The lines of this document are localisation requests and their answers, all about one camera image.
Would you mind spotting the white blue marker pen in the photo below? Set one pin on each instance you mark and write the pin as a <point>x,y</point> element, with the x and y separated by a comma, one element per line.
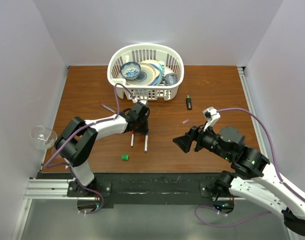
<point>146,146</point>

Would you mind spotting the blue rimmed plate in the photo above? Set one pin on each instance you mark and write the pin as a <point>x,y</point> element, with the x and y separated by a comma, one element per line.
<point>160,69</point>

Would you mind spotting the green pen cap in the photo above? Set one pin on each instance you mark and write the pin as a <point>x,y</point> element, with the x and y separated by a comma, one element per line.
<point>124,157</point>

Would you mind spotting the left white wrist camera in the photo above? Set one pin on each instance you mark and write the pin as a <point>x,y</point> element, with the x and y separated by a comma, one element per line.
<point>144,102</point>

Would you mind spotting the black green highlighter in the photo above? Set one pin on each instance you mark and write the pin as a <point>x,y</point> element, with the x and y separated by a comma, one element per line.
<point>188,101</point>

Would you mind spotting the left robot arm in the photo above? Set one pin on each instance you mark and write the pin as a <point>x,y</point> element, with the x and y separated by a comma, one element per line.
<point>76,142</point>

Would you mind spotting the blue white porcelain bowl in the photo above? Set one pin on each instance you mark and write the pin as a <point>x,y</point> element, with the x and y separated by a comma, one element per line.
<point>130,70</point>

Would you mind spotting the beige swirl plate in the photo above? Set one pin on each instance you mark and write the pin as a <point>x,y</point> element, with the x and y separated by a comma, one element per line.
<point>146,76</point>

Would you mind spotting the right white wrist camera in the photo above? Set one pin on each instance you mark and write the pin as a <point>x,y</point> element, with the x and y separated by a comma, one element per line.
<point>212,116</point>

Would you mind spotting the white red marker pen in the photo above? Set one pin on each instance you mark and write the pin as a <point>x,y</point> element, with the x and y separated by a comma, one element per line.
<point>132,140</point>

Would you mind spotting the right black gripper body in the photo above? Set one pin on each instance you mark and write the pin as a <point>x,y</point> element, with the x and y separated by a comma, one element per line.
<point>205,139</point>

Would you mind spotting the white plastic dish basket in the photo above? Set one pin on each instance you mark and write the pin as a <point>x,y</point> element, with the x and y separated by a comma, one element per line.
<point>143,53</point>

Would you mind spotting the grey patterned mug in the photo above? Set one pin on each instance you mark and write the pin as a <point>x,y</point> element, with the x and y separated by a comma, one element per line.
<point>169,79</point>

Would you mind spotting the purple marker pen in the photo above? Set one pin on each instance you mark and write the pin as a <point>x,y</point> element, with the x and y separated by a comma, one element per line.
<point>108,108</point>

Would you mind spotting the clear wine glass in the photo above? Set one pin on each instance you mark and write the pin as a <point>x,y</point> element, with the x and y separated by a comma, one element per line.
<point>42,140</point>

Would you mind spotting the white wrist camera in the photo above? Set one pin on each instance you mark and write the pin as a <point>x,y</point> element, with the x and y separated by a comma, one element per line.
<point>144,102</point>
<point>212,116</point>

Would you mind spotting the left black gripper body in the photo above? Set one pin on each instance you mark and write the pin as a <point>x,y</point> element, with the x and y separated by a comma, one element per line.
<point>142,126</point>

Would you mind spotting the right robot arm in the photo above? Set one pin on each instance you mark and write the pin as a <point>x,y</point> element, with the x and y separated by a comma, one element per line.
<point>254,177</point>

